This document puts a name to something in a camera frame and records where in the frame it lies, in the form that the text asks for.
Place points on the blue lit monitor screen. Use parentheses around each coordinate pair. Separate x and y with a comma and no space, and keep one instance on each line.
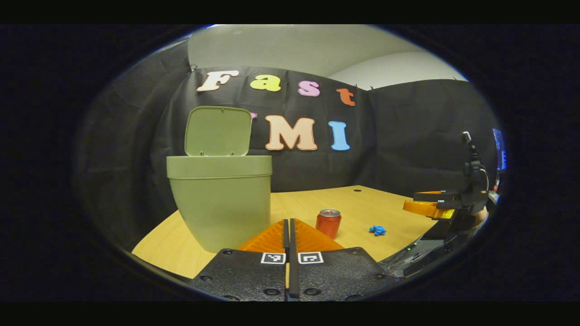
(499,149)

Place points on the black backdrop cloth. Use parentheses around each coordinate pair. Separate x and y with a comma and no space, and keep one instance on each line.
(408,136)

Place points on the blue paper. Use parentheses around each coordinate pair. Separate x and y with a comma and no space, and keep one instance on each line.
(377,230)

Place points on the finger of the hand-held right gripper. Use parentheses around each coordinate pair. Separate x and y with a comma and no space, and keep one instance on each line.
(437,195)
(426,208)

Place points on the green desktop garbage bin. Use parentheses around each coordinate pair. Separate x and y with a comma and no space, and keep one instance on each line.
(222,203)

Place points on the red pop can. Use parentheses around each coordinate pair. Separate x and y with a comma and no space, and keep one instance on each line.
(328,224)

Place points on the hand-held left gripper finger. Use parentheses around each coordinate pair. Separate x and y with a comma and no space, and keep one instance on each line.
(292,235)
(286,235)

